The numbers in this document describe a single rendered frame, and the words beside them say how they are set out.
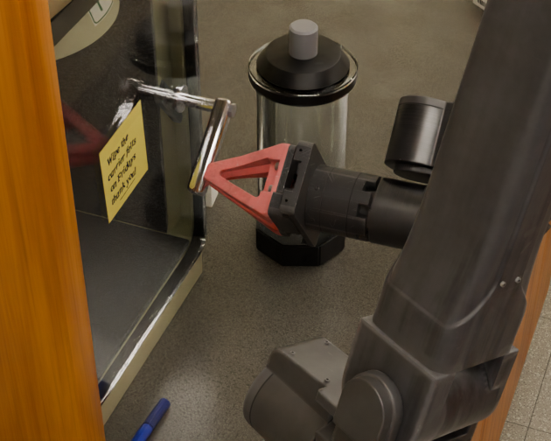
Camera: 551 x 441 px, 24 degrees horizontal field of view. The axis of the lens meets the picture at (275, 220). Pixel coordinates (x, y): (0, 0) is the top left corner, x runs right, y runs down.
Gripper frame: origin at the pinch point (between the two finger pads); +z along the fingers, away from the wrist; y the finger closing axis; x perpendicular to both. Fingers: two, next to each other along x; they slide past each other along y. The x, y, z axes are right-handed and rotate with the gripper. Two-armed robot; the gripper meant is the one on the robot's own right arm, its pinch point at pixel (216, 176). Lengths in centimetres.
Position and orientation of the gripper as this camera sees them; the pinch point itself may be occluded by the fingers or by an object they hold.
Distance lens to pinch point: 112.4
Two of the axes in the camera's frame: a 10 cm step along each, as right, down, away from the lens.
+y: -2.1, -3.0, -9.3
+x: -2.7, 9.3, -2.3
